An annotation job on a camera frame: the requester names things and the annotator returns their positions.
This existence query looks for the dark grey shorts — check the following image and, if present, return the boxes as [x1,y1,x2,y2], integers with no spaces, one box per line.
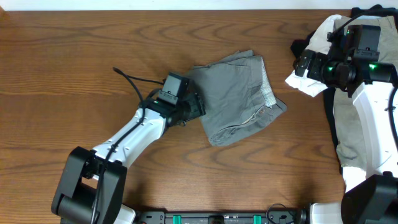
[185,50,287,146]

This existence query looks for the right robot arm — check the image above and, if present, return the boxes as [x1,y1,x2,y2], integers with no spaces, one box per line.
[294,49,397,223]

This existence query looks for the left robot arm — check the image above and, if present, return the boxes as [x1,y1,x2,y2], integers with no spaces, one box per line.
[51,91,205,223]

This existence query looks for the white garment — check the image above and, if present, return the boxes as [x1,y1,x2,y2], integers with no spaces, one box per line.
[285,14,366,192]

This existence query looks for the black garment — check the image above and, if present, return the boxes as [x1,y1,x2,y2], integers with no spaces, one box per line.
[290,4,398,150]

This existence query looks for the khaki shorts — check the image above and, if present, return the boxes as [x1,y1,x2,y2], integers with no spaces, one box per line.
[324,16,397,170]

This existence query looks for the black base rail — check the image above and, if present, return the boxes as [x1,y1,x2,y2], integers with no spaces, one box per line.
[133,208,310,224]

